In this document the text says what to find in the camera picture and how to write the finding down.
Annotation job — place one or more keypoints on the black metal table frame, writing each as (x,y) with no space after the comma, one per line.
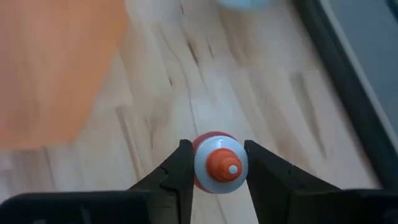
(342,81)

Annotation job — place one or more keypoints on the translucent orange plastic tray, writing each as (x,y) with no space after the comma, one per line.
(46,62)

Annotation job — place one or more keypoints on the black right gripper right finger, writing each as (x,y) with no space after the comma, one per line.
(270,186)

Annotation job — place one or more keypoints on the orange-capped food coloring bottle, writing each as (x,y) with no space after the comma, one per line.
(222,165)

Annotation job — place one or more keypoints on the white cylinder camera housing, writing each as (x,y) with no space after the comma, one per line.
(244,3)

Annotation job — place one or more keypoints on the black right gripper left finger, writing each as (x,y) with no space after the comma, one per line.
(177,186)

